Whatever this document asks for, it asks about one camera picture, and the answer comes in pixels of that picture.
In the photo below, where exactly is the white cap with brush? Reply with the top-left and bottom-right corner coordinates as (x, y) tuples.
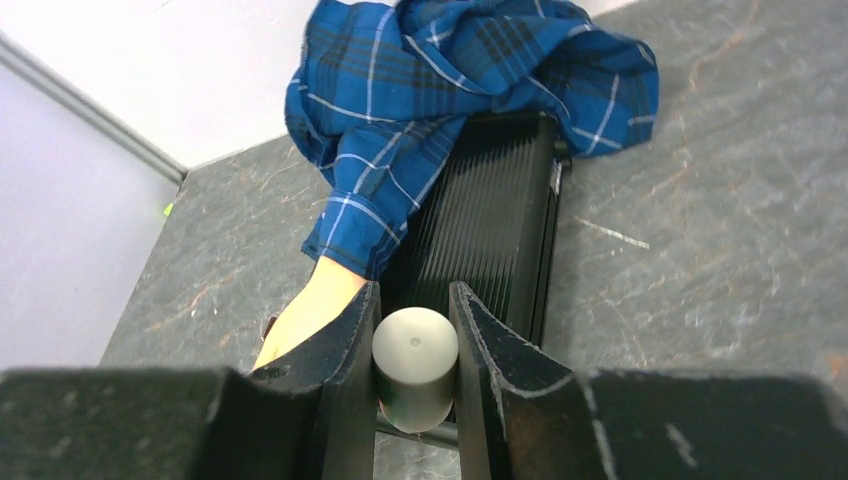
(372, 307), (459, 434)

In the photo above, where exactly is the blue plaid shirt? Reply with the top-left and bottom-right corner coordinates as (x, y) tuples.
(285, 1), (660, 279)

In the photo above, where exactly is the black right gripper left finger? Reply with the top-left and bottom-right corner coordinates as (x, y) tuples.
(250, 282), (380, 479)

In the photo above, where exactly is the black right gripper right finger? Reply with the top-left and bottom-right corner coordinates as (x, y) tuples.
(449, 282), (583, 479)

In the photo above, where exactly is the fake hand with painted nails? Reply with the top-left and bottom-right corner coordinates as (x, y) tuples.
(254, 257), (367, 370)

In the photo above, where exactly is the black ribbed block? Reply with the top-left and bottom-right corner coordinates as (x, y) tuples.
(380, 112), (572, 346)

